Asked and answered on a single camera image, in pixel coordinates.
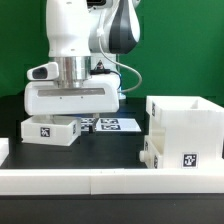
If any white workspace border frame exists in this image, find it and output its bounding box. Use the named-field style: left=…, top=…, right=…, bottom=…
left=0, top=138, right=224, bottom=195

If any white drawer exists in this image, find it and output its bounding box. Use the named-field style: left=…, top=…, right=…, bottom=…
left=139, top=138, right=163, bottom=169
left=21, top=115, right=81, bottom=146

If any white drawer cabinet box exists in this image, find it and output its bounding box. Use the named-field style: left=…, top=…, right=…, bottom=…
left=145, top=96, right=224, bottom=169

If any white front drawer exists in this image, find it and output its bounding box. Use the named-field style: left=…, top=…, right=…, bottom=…
left=139, top=138, right=163, bottom=169

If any fiducial marker sheet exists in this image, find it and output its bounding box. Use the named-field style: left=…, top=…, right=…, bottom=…
left=81, top=118, right=141, bottom=132

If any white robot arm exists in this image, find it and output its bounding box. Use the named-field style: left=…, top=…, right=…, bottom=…
left=25, top=0, right=141, bottom=115

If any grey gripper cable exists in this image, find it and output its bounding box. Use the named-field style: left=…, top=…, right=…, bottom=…
left=96, top=13, right=143, bottom=94

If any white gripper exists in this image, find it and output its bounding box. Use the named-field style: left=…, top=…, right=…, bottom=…
left=24, top=74, right=119, bottom=115

